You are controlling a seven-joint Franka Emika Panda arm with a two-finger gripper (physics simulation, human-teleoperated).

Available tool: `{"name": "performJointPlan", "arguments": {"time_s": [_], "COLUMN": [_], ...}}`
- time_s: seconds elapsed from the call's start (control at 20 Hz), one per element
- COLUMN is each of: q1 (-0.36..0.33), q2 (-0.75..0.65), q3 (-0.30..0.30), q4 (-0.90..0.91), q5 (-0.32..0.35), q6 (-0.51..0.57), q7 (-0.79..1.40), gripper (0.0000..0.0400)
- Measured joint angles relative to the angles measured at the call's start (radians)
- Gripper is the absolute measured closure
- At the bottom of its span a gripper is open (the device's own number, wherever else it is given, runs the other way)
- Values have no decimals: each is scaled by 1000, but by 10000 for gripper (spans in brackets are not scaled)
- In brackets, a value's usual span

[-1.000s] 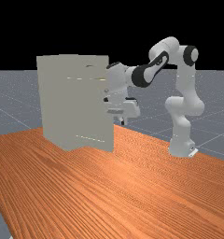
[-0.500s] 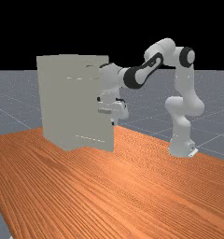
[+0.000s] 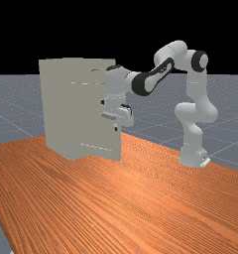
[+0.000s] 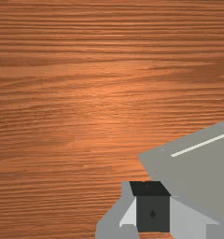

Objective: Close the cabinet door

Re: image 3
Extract pale grey cabinet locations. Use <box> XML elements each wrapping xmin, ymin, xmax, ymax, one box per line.
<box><xmin>38</xmin><ymin>58</ymin><xmax>123</xmax><ymax>163</ymax></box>

